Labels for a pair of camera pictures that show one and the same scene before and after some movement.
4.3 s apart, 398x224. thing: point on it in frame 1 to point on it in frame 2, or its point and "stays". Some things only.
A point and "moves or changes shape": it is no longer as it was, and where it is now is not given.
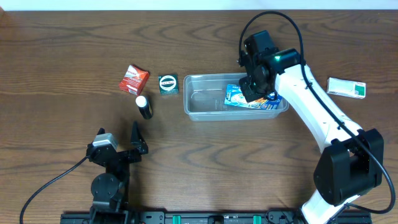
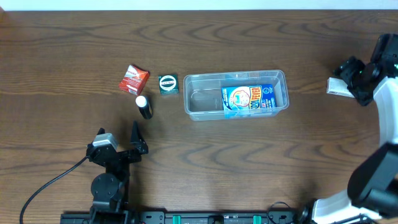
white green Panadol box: (346, 88) stays
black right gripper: (250, 90) to (347, 71)
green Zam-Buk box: (168, 84) stays
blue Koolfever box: (234, 96) moves or changes shape
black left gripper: (138, 142) stays
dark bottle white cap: (144, 107) stays
